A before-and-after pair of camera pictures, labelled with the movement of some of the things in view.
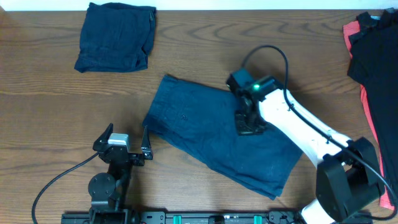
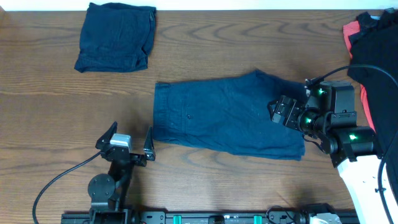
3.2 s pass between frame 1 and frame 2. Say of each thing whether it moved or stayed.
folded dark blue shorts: stayed
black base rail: stayed
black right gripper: moved
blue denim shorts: moved
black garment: stayed
